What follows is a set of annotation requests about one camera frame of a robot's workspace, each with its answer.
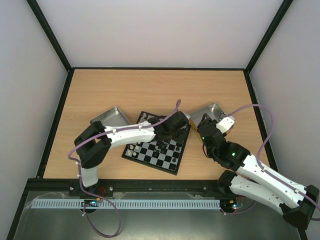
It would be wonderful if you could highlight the black chess pieces pile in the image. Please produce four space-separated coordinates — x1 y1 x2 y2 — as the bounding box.
154 141 169 155

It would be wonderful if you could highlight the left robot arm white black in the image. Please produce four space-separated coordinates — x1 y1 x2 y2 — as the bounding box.
68 110 190 188

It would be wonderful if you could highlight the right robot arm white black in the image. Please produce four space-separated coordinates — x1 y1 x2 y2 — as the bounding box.
197 113 320 230

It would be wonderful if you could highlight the black silver chess board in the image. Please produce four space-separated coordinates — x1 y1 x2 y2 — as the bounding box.
122 111 191 175

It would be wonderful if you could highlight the white chess piece row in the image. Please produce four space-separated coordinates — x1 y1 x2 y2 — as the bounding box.
125 148 140 158

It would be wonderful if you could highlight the gold tin box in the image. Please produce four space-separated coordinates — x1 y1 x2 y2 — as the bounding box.
189 103 234 145

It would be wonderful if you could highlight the silver tin lid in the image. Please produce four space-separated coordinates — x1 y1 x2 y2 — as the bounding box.
89 106 130 127

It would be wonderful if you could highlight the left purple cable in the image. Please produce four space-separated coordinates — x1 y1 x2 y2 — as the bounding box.
67 98 182 196

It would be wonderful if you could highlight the black aluminium frame rail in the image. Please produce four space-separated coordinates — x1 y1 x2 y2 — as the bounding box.
24 177 251 198

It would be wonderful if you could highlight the light blue cable duct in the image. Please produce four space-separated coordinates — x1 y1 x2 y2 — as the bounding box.
30 199 221 210

